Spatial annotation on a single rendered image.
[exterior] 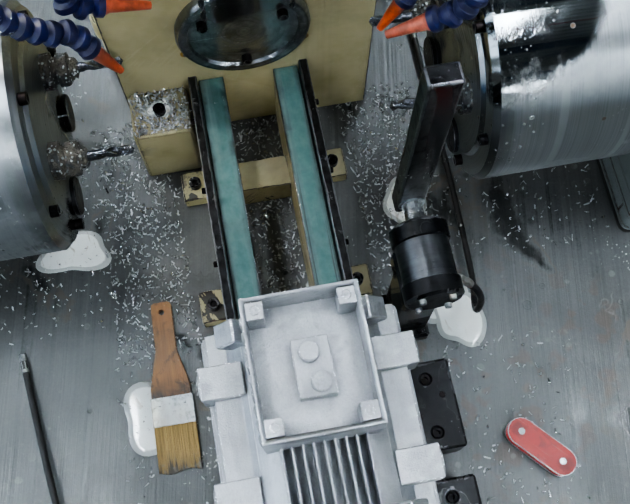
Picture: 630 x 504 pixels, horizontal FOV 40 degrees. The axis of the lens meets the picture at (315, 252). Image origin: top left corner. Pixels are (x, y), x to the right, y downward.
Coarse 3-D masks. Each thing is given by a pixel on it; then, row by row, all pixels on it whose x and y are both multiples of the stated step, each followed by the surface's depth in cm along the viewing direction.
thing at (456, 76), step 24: (432, 72) 66; (456, 72) 66; (432, 96) 67; (456, 96) 67; (432, 120) 71; (408, 144) 76; (432, 144) 75; (408, 168) 79; (432, 168) 80; (408, 192) 85
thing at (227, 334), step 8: (368, 296) 76; (376, 296) 77; (368, 304) 76; (376, 304) 77; (384, 304) 78; (368, 312) 76; (376, 312) 76; (384, 312) 77; (232, 320) 75; (368, 320) 76; (376, 320) 77; (216, 328) 76; (224, 328) 76; (232, 328) 75; (216, 336) 76; (224, 336) 76; (232, 336) 75; (240, 336) 75; (216, 344) 76; (224, 344) 76; (232, 344) 75; (240, 344) 76
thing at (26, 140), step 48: (0, 48) 76; (48, 48) 93; (0, 96) 75; (48, 96) 87; (0, 144) 75; (48, 144) 83; (0, 192) 77; (48, 192) 81; (0, 240) 81; (48, 240) 82
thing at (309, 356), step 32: (320, 288) 71; (352, 288) 71; (256, 320) 70; (288, 320) 73; (320, 320) 73; (352, 320) 73; (256, 352) 72; (288, 352) 72; (320, 352) 71; (352, 352) 72; (256, 384) 68; (288, 384) 71; (320, 384) 69; (352, 384) 71; (256, 416) 73; (288, 416) 70; (320, 416) 70; (352, 416) 71; (384, 416) 68; (288, 448) 72
